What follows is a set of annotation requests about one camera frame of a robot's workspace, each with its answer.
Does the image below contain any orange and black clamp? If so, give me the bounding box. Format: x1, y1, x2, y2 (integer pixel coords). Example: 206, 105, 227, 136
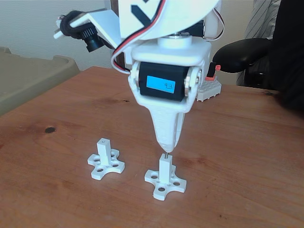
205, 61, 221, 82

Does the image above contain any black office chair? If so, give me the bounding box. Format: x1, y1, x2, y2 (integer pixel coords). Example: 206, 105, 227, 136
212, 38, 276, 88

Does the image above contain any beige plastic bin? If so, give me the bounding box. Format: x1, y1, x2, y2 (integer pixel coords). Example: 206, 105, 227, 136
0, 47, 81, 117

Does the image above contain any white perforated base plate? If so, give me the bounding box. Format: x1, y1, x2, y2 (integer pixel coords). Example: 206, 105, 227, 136
196, 79, 223, 103

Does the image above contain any white red servo cable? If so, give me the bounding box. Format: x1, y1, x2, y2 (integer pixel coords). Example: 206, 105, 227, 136
111, 0, 167, 72
210, 7, 226, 42

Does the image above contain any white cross-base post stand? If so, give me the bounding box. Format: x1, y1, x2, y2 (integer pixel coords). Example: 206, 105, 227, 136
144, 153, 188, 200
87, 138, 126, 181

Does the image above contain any black camera on white bracket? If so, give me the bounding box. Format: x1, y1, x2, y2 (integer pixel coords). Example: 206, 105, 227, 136
53, 9, 121, 53

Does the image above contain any black camera cable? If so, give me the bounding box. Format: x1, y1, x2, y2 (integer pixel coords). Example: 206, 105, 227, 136
59, 9, 84, 40

